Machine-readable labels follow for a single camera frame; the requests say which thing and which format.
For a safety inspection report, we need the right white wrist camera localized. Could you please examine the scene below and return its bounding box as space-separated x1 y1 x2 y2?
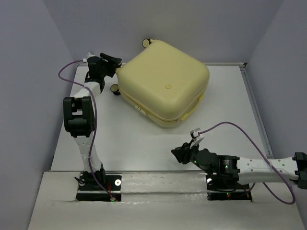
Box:
190 128 204 148

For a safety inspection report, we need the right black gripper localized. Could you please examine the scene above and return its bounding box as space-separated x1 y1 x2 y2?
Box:
171 139 200 166

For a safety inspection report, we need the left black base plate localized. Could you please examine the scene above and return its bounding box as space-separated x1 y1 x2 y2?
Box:
74 173 122 202

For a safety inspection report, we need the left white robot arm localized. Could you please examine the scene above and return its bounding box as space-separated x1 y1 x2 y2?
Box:
58 53 122 189

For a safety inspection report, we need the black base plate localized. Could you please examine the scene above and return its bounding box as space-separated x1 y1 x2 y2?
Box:
74 173 122 202
206 174 252 201

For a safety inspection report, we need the yellow suitcase with black lining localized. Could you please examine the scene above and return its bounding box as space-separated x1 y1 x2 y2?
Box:
116 38 210 128

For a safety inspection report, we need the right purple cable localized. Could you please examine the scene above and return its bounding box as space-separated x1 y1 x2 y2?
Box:
199 121 296 205

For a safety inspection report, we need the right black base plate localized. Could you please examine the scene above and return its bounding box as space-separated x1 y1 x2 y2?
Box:
206 174 252 201

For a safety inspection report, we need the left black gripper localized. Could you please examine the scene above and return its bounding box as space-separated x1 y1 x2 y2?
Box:
100 53 122 78

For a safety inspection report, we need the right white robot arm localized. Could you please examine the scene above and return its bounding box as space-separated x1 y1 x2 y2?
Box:
171 142 307 190

